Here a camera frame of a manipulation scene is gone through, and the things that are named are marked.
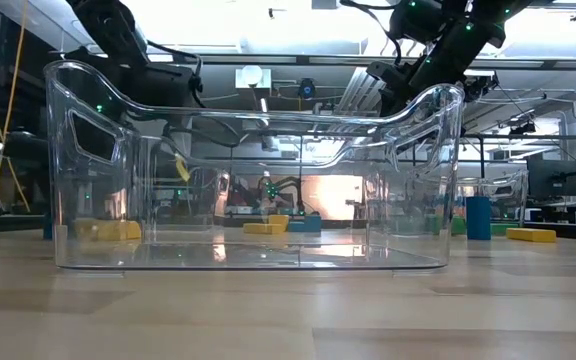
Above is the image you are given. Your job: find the blue wooden cylinder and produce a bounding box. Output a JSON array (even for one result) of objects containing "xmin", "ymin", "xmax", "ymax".
[{"xmin": 465, "ymin": 195, "xmax": 493, "ymax": 242}]

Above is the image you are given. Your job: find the green wooden block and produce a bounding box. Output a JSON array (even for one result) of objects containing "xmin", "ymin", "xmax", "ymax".
[{"xmin": 490, "ymin": 222, "xmax": 521, "ymax": 237}]

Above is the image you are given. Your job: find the clear plastic bin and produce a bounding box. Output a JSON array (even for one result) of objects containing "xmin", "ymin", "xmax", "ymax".
[
  {"xmin": 455, "ymin": 169, "xmax": 530, "ymax": 238},
  {"xmin": 43, "ymin": 59, "xmax": 466, "ymax": 274}
]

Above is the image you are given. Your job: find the yellow wooden cube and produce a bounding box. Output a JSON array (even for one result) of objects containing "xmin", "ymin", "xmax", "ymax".
[
  {"xmin": 73, "ymin": 217, "xmax": 102, "ymax": 242},
  {"xmin": 98, "ymin": 220, "xmax": 143, "ymax": 242}
]

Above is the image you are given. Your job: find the black monitor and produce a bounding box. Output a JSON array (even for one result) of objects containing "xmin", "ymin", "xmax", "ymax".
[{"xmin": 526, "ymin": 158, "xmax": 576, "ymax": 200}]

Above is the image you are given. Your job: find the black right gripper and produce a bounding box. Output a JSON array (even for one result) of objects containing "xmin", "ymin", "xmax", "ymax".
[{"xmin": 366, "ymin": 59, "xmax": 420, "ymax": 119}]

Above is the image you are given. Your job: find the green wooden cube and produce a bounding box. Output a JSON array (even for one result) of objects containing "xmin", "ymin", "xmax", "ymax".
[{"xmin": 448, "ymin": 214, "xmax": 469, "ymax": 237}]

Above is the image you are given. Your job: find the blue wooden cube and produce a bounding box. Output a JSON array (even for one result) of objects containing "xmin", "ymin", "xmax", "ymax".
[{"xmin": 302, "ymin": 214, "xmax": 324, "ymax": 234}]

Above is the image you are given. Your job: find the yellow tag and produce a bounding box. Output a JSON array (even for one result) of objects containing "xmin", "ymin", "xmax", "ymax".
[{"xmin": 174, "ymin": 153, "xmax": 193, "ymax": 184}]

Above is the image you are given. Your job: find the white round lamp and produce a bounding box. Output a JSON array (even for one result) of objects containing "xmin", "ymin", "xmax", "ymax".
[{"xmin": 234, "ymin": 64, "xmax": 273, "ymax": 92}]

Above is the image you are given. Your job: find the small blue device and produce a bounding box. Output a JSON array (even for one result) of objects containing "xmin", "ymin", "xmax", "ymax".
[{"xmin": 296, "ymin": 77, "xmax": 318, "ymax": 100}]

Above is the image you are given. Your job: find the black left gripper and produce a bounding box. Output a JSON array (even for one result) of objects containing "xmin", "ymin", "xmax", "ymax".
[{"xmin": 135, "ymin": 63, "xmax": 205, "ymax": 177}]

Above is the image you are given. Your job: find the yellow cable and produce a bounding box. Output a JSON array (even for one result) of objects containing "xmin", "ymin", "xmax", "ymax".
[{"xmin": 0, "ymin": 0, "xmax": 32, "ymax": 214}]

